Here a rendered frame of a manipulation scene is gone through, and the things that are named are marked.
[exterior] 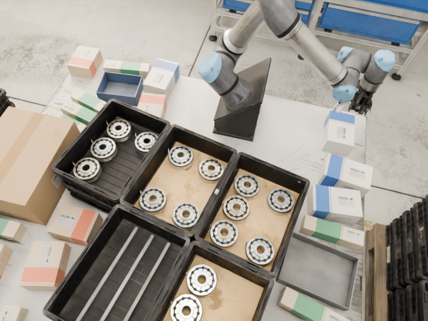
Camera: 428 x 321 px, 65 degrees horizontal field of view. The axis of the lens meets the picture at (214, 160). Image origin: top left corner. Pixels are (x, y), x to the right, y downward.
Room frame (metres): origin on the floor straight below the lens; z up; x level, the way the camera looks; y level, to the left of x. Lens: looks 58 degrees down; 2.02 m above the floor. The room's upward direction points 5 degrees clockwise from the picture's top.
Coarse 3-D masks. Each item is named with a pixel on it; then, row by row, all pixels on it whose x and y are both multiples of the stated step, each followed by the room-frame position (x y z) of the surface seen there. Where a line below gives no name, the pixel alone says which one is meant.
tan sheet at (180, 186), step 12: (180, 144) 0.81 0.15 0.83; (204, 156) 0.76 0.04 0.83; (168, 168) 0.68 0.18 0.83; (192, 168) 0.69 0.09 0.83; (156, 180) 0.62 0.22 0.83; (168, 180) 0.63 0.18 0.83; (180, 180) 0.63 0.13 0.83; (192, 180) 0.64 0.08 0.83; (168, 192) 0.57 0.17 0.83; (180, 192) 0.58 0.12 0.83; (192, 192) 0.58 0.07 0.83; (204, 192) 0.59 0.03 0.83; (168, 204) 0.52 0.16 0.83; (204, 204) 0.54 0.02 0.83; (156, 216) 0.47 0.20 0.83; (168, 216) 0.48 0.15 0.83
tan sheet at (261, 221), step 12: (264, 180) 0.67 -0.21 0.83; (228, 192) 0.60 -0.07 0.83; (264, 192) 0.61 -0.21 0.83; (252, 204) 0.55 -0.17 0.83; (264, 204) 0.56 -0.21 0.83; (216, 216) 0.49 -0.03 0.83; (252, 216) 0.50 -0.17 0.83; (264, 216) 0.51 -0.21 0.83; (276, 216) 0.51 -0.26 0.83; (288, 216) 0.52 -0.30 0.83; (240, 228) 0.45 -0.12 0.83; (252, 228) 0.46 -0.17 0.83; (264, 228) 0.46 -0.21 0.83; (276, 228) 0.46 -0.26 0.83; (240, 240) 0.41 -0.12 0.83; (276, 240) 0.42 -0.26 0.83; (240, 252) 0.36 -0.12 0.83; (276, 252) 0.37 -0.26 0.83
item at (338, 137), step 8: (336, 112) 1.10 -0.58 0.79; (344, 112) 1.11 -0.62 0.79; (328, 120) 1.06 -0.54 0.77; (336, 120) 1.05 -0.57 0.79; (344, 120) 1.05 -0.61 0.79; (352, 120) 1.06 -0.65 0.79; (328, 128) 1.00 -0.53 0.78; (336, 128) 1.00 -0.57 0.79; (344, 128) 1.01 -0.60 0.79; (352, 128) 1.01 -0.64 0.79; (328, 136) 0.95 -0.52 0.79; (336, 136) 0.95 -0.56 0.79; (344, 136) 0.96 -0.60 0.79; (352, 136) 0.96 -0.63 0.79; (328, 144) 0.93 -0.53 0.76; (336, 144) 0.92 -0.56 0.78; (344, 144) 0.91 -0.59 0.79; (352, 144) 0.92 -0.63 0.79; (336, 152) 0.92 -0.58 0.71; (344, 152) 0.91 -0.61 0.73
